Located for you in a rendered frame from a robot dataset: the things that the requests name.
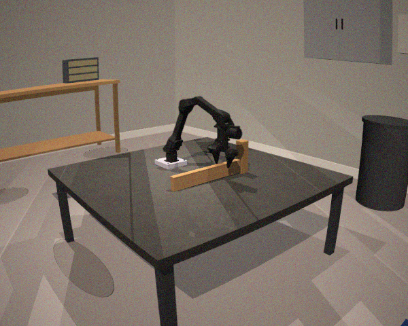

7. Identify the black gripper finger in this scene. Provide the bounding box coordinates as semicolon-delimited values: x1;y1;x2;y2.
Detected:
225;156;236;168
212;152;220;164

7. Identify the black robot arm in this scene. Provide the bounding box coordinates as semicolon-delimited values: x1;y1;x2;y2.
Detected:
163;96;242;163

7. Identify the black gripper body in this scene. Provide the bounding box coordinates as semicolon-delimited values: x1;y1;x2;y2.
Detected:
216;137;239;157

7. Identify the brown wooden block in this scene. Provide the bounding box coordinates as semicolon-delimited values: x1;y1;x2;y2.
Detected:
236;139;248;174

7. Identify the light brown wooden board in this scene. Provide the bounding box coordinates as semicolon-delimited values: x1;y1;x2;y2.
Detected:
170;159;241;192

